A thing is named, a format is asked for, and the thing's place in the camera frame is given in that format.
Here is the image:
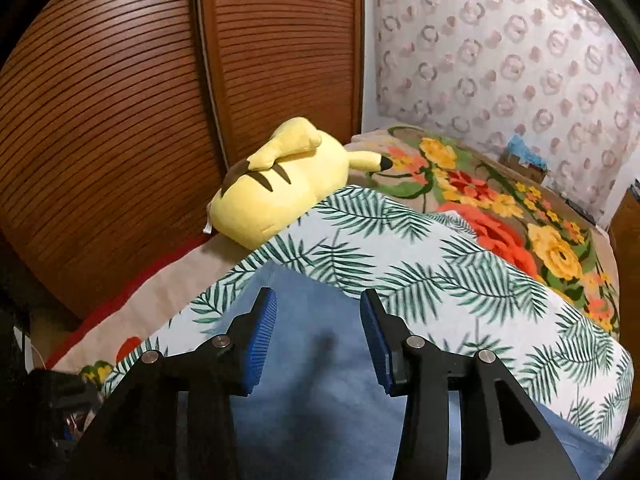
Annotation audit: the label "cardboard box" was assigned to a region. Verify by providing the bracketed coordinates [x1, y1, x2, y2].
[502, 150, 551, 187]

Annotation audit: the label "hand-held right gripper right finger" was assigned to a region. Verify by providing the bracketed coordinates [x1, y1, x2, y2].
[360, 289, 583, 480]

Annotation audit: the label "ring patterned wall cloth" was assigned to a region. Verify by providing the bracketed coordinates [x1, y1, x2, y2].
[374, 0, 640, 226]

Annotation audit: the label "blue denim pants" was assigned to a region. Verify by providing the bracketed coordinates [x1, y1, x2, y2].
[220, 262, 616, 480]

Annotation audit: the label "blue cloth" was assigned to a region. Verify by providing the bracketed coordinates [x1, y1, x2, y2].
[507, 135, 548, 168]

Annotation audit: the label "leaf print blanket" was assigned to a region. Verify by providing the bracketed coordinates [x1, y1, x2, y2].
[100, 185, 633, 461]

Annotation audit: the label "brown louvred wardrobe door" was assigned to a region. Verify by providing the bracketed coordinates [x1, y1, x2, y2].
[200, 0, 364, 171]
[0, 0, 223, 321]

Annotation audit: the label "floral blanket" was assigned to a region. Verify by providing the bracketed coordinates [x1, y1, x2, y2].
[45, 125, 621, 386]

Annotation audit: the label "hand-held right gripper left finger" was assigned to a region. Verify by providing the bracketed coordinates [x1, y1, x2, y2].
[75, 287, 278, 480]

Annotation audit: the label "yellow plush toy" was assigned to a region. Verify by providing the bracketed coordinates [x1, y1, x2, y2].
[202, 117, 393, 251]

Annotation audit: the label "wooden cabinet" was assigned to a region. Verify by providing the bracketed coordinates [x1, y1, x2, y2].
[607, 180, 640, 311]

